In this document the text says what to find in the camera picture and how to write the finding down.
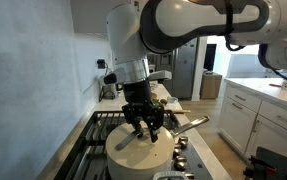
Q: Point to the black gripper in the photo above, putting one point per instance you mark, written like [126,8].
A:
[139,104]

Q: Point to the cream pot lid steel handle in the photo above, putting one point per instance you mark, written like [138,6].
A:
[139,153]

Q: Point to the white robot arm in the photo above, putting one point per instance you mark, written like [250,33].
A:
[162,26]

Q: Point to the white cutting board with food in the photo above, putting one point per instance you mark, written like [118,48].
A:
[165,104]

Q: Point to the wooden spoon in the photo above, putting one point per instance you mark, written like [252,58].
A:
[176,111]

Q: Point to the small glass bowl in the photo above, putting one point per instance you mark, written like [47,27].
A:
[172,99]

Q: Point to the stainless steel electric kettle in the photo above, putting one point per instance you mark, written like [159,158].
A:
[110,89]

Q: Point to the stainless steel refrigerator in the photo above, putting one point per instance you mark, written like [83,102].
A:
[181,63]

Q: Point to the black television screen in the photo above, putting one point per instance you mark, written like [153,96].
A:
[210,57]

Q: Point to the white kitchen island cabinets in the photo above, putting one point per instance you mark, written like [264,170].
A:
[253,115]

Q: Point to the black device with red parts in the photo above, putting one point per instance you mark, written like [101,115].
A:
[266,165]

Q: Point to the white pot with steel handle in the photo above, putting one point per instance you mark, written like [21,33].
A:
[123,174]

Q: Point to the black wall plug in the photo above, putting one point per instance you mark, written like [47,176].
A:
[101,64]

